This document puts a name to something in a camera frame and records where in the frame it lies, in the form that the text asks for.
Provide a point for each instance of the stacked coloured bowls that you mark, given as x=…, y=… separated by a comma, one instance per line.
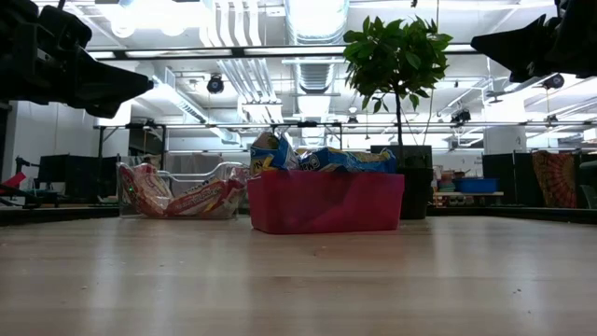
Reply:
x=445, y=181

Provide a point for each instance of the blue plastic tub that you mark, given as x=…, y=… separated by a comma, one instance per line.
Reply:
x=476, y=186

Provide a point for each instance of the blue Maruchan ramen pack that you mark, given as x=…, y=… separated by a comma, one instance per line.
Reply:
x=270, y=151
x=347, y=161

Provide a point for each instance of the black background cabinet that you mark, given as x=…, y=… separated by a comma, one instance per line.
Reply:
x=70, y=177
x=508, y=179

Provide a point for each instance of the black plant pot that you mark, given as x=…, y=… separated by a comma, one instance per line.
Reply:
x=417, y=196

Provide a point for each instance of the black overhead beam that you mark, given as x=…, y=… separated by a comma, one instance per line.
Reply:
x=233, y=51

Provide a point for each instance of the clear plastic bin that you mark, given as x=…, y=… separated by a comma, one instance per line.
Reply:
x=186, y=177

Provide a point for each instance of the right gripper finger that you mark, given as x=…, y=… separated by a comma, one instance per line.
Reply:
x=527, y=76
x=527, y=46

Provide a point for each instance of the orange patterned cloth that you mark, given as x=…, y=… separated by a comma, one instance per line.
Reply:
x=555, y=179

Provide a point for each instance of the light wooden background table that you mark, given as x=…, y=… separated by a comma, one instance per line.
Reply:
x=466, y=193

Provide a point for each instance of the green potted tree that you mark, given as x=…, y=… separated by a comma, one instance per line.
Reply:
x=396, y=51

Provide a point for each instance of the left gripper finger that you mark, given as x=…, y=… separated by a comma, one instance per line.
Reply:
x=105, y=111
x=107, y=81

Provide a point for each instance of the red plastic bin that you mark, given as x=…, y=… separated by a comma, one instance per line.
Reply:
x=326, y=205

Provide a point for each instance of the black ceiling dome camera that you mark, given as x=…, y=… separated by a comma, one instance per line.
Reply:
x=215, y=85
x=554, y=81

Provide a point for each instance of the red Maruchan ramen pack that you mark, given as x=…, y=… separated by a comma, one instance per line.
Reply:
x=205, y=198
x=142, y=189
x=239, y=177

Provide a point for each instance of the red background object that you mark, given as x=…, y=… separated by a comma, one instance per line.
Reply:
x=14, y=181

